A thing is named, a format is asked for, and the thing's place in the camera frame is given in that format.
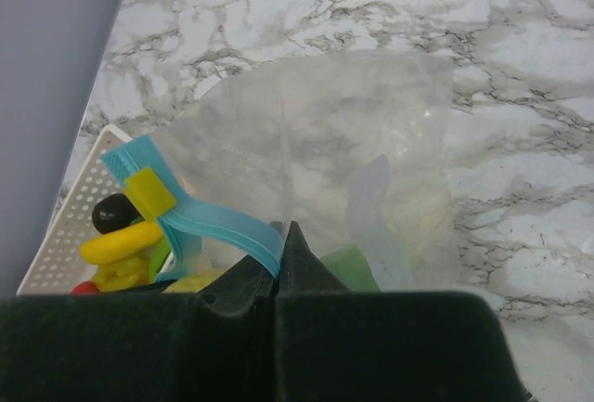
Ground red strawberry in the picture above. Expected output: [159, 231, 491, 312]
[71, 280, 100, 294]

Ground black avocado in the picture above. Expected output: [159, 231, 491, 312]
[91, 193, 140, 234]

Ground clear zip top bag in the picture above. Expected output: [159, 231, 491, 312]
[103, 50, 460, 292]

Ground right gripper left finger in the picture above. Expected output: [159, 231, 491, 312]
[1, 258, 278, 401]

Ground white perforated plastic basket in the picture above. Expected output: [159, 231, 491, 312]
[17, 124, 131, 295]

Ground green leafy vegetable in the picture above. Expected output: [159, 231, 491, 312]
[320, 244, 380, 292]

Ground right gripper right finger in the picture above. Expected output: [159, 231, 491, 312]
[276, 223, 525, 401]

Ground green kiwi slice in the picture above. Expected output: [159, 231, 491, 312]
[148, 238, 171, 282]

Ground yellow banana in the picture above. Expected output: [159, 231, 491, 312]
[80, 221, 163, 266]

